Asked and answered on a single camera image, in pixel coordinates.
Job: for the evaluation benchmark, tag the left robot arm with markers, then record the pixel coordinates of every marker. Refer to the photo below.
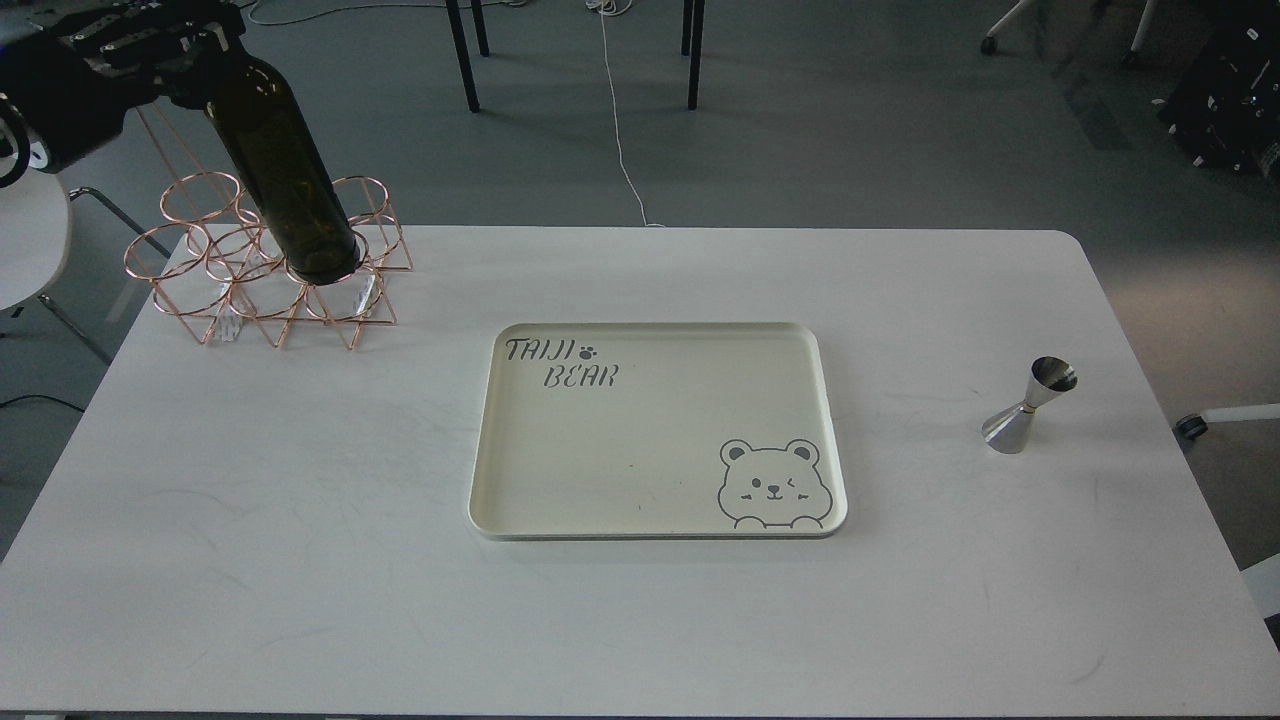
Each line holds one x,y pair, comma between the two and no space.
22,19

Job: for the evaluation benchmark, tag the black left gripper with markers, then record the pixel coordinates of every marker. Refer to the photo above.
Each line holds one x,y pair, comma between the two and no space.
57,109

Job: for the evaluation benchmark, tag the dark green wine bottle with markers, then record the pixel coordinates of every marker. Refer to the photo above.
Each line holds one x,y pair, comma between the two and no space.
257,117

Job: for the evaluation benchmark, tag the copper wire bottle rack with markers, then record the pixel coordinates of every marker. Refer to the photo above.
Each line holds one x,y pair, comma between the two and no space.
214,265

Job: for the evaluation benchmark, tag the black equipment case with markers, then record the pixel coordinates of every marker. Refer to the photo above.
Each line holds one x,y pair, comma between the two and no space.
1224,113

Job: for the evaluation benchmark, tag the cream bear serving tray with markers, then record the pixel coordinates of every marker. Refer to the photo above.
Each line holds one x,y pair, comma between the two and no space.
657,430

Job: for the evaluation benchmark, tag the steel double jigger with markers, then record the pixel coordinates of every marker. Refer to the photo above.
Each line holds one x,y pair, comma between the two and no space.
1008,432

